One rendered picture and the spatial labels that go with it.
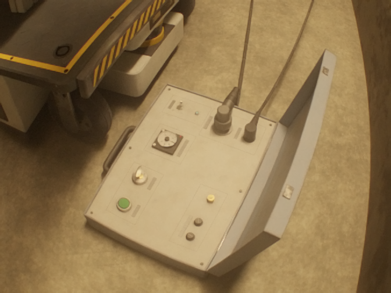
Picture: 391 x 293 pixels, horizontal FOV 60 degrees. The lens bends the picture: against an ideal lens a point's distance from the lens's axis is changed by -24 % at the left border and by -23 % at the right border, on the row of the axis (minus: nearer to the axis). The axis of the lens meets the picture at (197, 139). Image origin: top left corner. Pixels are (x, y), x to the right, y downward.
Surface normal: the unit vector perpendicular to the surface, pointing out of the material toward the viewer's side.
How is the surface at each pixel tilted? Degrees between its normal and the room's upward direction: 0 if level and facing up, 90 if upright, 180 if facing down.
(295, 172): 15
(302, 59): 0
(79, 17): 0
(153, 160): 0
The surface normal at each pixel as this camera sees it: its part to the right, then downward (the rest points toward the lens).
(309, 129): 0.23, -0.49
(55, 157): 0.00, -0.59
